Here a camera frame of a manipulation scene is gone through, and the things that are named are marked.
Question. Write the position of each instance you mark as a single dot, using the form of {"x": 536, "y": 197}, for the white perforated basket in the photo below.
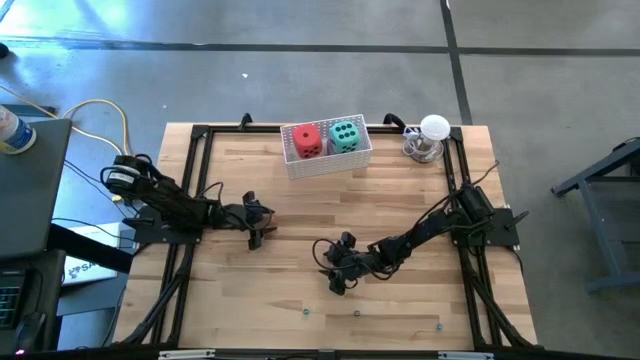
{"x": 325, "y": 168}

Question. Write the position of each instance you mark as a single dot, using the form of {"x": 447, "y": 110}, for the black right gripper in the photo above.
{"x": 350, "y": 260}

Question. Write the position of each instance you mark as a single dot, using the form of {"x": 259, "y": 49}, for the black computer mouse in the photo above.
{"x": 30, "y": 330}

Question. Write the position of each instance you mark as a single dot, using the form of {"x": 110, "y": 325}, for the white printed box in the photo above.
{"x": 90, "y": 270}

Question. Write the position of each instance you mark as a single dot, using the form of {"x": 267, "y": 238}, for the white plastic bottle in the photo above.
{"x": 15, "y": 132}

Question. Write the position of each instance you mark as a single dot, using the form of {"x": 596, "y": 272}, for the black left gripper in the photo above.
{"x": 245, "y": 215}

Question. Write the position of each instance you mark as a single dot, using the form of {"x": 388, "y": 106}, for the black frame clamp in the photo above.
{"x": 395, "y": 119}
{"x": 245, "y": 121}

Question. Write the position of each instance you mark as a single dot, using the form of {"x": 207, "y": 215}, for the large red foam die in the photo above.
{"x": 307, "y": 141}

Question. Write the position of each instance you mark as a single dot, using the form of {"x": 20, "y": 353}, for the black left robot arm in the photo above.
{"x": 165, "y": 197}

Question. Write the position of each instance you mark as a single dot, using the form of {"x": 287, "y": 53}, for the dark grey side desk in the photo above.
{"x": 30, "y": 190}

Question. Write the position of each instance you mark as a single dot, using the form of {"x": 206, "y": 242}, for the white table edge bracket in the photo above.
{"x": 185, "y": 354}
{"x": 465, "y": 356}

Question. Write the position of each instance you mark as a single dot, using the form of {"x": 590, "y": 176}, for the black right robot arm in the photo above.
{"x": 425, "y": 232}

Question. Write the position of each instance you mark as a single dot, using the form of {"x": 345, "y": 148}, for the black aluminium table frame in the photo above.
{"x": 240, "y": 129}

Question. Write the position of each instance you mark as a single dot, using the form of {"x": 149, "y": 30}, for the large green foam die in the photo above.
{"x": 344, "y": 137}

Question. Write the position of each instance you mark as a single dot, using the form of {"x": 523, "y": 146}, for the blue grey metal stand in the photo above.
{"x": 595, "y": 171}

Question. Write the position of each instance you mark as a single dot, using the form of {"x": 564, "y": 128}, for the white mushroom table lamp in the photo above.
{"x": 435, "y": 127}

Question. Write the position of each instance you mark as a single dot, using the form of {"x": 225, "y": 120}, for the backlit black keyboard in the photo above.
{"x": 10, "y": 300}

